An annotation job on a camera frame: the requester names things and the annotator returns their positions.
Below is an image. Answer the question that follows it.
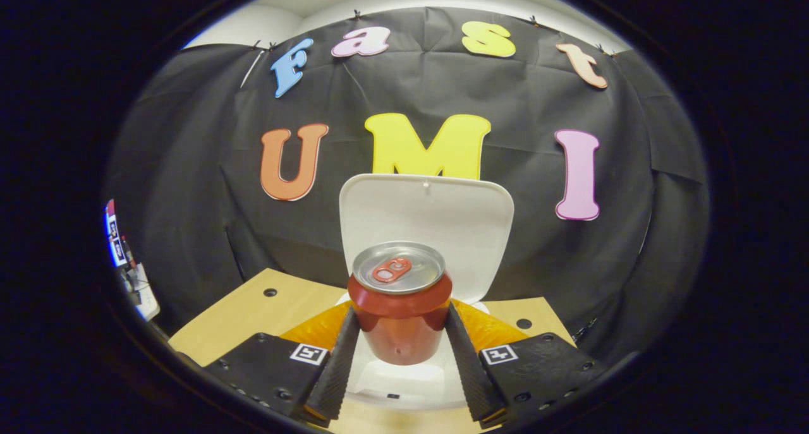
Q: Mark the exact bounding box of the computer monitor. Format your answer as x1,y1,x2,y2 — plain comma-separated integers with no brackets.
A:
104,199,130,269

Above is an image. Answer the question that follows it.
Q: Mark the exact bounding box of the wooden desktop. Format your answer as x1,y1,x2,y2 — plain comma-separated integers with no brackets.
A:
167,268,577,434

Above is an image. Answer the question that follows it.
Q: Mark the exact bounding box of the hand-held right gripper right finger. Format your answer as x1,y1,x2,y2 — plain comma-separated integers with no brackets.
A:
445,299,601,430

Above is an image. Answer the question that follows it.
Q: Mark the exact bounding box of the red pop can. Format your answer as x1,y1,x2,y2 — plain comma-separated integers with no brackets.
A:
348,241,454,366

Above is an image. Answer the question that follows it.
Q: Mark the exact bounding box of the black backdrop cloth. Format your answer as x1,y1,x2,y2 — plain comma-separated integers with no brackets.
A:
104,8,710,359

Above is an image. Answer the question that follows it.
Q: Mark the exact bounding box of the white electronic device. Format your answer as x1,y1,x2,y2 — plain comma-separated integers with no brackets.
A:
123,263,162,322

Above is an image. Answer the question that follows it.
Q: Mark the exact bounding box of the white desktop garbage bin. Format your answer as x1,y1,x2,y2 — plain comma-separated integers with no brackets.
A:
336,173,515,411

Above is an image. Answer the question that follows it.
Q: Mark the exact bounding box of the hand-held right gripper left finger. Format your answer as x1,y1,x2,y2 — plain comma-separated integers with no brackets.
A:
204,303,361,425

